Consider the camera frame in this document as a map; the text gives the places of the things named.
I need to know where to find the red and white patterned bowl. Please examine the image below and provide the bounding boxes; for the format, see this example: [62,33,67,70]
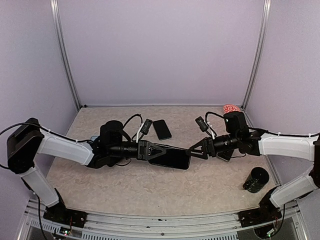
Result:
[222,104,241,114]

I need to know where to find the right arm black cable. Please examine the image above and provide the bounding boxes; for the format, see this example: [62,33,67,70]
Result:
[204,111,226,126]

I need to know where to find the right aluminium frame post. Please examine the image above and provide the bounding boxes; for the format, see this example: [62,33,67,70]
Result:
[241,0,272,112]

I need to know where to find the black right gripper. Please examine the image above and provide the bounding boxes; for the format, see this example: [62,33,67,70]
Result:
[186,132,240,160]

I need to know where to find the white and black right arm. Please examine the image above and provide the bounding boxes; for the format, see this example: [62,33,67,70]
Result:
[186,111,320,222]

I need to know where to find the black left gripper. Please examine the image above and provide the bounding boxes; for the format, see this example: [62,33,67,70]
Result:
[108,139,167,161]

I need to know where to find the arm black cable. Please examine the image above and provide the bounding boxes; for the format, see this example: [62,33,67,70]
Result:
[204,111,226,126]
[122,113,142,136]

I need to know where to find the front aluminium rail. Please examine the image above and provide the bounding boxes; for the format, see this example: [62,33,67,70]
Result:
[15,198,311,240]

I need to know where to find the white-edged black smartphone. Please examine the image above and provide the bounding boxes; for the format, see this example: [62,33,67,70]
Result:
[217,152,233,162]

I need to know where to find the aluminium frame post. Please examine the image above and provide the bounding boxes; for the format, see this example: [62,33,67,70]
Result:
[241,0,272,112]
[50,0,82,111]

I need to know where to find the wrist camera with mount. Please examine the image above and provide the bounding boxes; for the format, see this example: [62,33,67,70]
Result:
[195,116,217,139]
[131,118,153,143]

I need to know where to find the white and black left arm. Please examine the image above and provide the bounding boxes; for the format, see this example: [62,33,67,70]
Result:
[7,117,167,223]

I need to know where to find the light blue phone case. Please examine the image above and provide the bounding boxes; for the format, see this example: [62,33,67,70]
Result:
[90,135,98,142]

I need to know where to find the green-edged black smartphone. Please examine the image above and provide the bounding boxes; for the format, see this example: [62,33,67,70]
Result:
[152,119,172,141]

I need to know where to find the black phone case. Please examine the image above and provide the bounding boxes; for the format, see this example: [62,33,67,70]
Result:
[148,144,191,170]

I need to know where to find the left aluminium frame post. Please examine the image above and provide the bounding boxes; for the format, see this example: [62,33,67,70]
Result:
[50,0,82,111]

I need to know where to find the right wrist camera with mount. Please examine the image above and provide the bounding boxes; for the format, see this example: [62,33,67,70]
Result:
[195,116,217,139]

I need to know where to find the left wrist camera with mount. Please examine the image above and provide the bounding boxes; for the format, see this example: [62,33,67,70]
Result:
[131,118,153,143]

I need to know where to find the black cup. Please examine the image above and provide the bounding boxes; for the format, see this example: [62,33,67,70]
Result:
[242,167,270,193]

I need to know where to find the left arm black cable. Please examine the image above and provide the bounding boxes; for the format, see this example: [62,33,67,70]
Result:
[122,113,142,136]

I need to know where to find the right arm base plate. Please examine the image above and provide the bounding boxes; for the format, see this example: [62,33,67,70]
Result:
[238,187,282,228]

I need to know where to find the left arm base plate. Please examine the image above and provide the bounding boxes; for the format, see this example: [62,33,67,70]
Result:
[43,188,88,229]

